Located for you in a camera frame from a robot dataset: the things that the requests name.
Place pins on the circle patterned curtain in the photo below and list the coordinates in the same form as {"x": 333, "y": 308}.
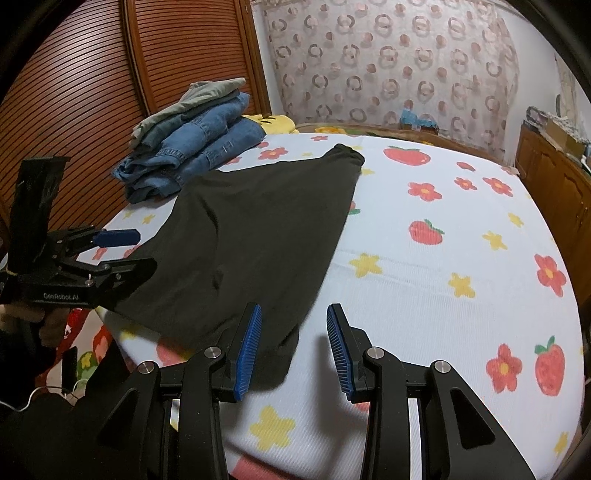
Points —
{"x": 392, "y": 55}

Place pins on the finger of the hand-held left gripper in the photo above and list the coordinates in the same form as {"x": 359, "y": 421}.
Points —
{"x": 124, "y": 274}
{"x": 117, "y": 237}

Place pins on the wooden cabinet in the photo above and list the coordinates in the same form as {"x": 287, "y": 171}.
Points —
{"x": 554, "y": 184}

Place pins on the blue jeans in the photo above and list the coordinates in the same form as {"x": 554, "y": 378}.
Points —
{"x": 194, "y": 147}

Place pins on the wooden louvered wardrobe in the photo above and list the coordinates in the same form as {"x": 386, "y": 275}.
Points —
{"x": 115, "y": 69}

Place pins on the cardboard box with blue bag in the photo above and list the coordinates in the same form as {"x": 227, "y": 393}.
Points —
{"x": 418, "y": 121}

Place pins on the grey-green pants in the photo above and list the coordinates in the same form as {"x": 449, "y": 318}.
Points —
{"x": 207, "y": 92}

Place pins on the dark olive t-shirt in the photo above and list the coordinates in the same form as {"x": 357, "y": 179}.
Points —
{"x": 254, "y": 230}

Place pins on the open cardboard box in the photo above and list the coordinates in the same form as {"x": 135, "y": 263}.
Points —
{"x": 568, "y": 134}

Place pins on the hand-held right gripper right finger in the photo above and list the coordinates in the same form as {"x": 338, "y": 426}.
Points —
{"x": 339, "y": 350}

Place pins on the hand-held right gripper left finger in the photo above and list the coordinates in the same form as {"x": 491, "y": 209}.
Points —
{"x": 247, "y": 355}

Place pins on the white flower print bed sheet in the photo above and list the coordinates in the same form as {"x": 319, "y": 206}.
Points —
{"x": 438, "y": 286}

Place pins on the yellow floral blanket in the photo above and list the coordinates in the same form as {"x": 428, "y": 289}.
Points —
{"x": 277, "y": 123}

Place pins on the person's left hand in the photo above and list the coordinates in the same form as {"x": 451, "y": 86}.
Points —
{"x": 23, "y": 316}

